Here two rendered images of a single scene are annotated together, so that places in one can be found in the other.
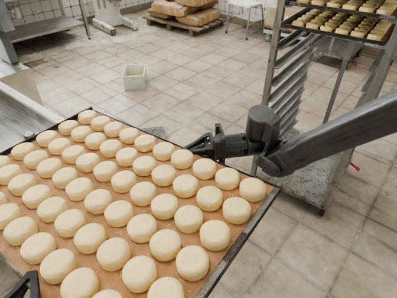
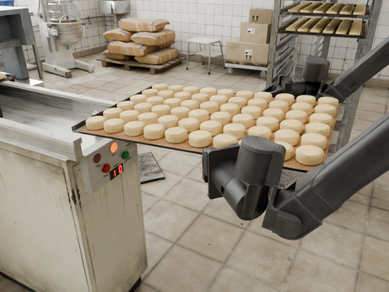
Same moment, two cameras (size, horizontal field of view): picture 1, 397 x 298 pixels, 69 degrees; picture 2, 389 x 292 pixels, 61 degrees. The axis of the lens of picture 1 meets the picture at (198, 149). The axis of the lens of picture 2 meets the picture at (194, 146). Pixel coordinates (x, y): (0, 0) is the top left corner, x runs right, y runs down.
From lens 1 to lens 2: 0.55 m
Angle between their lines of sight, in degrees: 15
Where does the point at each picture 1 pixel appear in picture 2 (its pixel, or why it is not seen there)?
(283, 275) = (312, 262)
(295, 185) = not seen: hidden behind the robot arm
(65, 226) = (212, 126)
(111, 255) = (261, 131)
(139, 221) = (264, 119)
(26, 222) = (179, 128)
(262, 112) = (315, 59)
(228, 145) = (292, 88)
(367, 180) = not seen: hidden behind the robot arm
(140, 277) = (291, 135)
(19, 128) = (70, 118)
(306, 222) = not seen: hidden behind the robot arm
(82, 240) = (232, 129)
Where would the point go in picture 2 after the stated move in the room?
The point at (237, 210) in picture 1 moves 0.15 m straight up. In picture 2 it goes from (328, 108) to (341, 45)
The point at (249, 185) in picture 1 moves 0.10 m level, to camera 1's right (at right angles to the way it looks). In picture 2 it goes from (325, 99) to (359, 97)
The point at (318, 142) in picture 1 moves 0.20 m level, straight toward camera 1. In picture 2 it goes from (366, 65) to (380, 87)
